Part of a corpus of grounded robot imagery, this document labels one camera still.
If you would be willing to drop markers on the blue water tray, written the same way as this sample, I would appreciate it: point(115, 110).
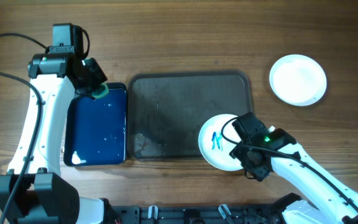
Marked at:
point(96, 129)

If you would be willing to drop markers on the green yellow sponge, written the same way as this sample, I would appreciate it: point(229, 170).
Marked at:
point(102, 91)

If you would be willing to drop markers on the white plate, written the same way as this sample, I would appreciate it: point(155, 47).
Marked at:
point(215, 145)
point(298, 80)

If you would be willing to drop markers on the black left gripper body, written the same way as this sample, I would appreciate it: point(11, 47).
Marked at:
point(86, 85)

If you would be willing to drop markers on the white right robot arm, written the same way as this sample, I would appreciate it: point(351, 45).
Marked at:
point(333, 201)

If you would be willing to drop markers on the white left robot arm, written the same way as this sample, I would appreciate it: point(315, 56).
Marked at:
point(33, 191)

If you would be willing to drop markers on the dark brown serving tray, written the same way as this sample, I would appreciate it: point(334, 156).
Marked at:
point(166, 111)

